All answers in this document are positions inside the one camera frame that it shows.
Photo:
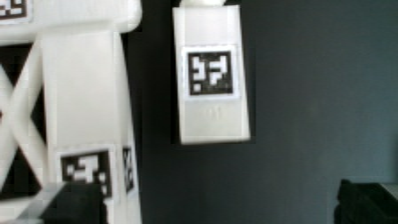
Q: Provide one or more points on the white chair leg block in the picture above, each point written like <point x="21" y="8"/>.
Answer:
<point x="211" y="72"/>

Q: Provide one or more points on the white chair back part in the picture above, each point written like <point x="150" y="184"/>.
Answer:
<point x="67" y="123"/>

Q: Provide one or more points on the translucent gripper right finger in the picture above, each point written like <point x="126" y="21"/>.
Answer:
<point x="392" y="190"/>

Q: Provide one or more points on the translucent gripper left finger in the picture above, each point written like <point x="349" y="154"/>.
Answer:
<point x="24" y="209"/>

